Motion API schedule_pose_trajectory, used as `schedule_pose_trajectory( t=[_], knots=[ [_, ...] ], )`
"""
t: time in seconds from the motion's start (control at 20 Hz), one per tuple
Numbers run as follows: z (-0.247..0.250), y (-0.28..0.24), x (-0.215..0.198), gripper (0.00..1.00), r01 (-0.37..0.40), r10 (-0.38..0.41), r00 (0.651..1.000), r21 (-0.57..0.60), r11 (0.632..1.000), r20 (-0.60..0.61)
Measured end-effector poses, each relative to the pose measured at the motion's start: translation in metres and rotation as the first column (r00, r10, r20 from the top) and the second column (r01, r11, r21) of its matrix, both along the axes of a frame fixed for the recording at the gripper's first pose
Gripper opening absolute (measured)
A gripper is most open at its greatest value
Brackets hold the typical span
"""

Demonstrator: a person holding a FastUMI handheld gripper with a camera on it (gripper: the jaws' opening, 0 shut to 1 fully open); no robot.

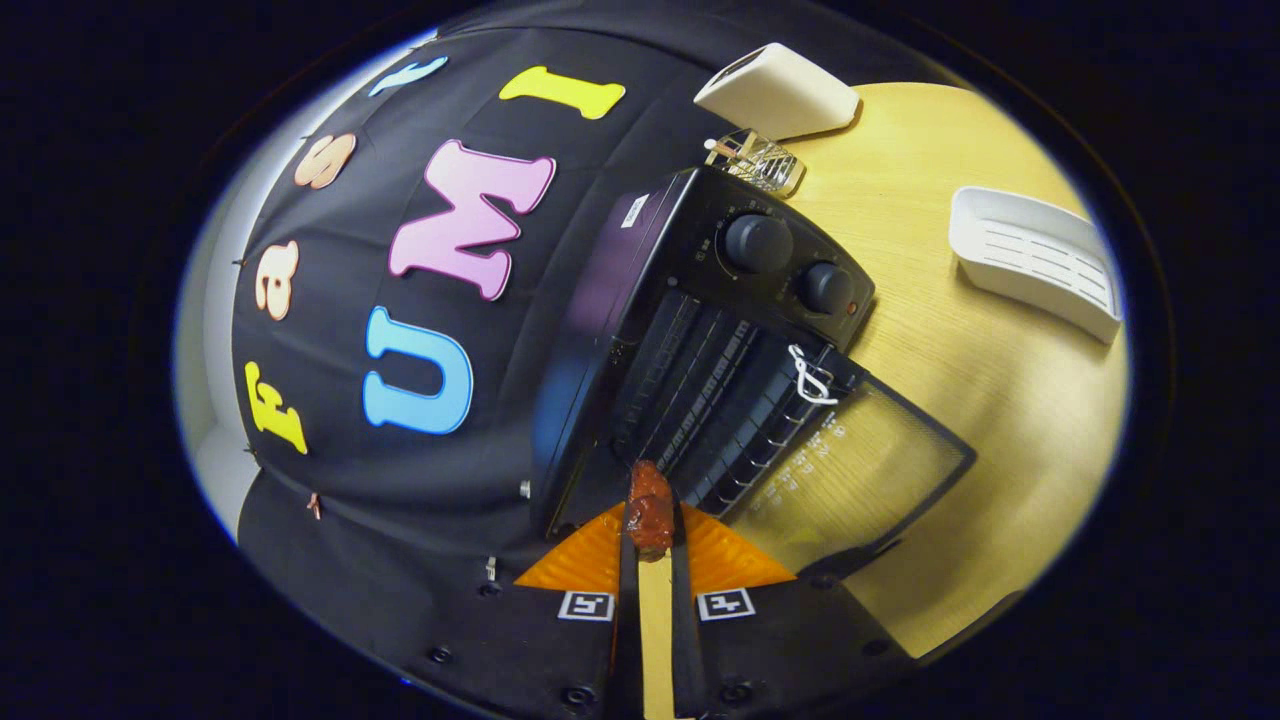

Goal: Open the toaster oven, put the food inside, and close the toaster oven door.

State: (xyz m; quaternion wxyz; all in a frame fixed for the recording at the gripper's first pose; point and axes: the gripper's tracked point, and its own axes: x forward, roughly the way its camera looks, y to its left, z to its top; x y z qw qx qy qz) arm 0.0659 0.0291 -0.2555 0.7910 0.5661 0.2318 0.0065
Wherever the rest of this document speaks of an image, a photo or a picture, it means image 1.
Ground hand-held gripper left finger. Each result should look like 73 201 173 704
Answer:
395 503 643 720

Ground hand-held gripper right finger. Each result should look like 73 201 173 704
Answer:
670 503 916 720

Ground reddish-brown meat piece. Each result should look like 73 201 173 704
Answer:
625 460 678 563

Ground black toaster oven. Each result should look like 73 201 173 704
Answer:
530 165 978 583

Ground white pop-up toaster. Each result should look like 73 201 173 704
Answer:
693 42 861 141

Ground white rectangular tray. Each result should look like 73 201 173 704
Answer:
948 186 1123 346

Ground small metal wire basket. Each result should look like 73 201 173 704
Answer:
703 128 806 198

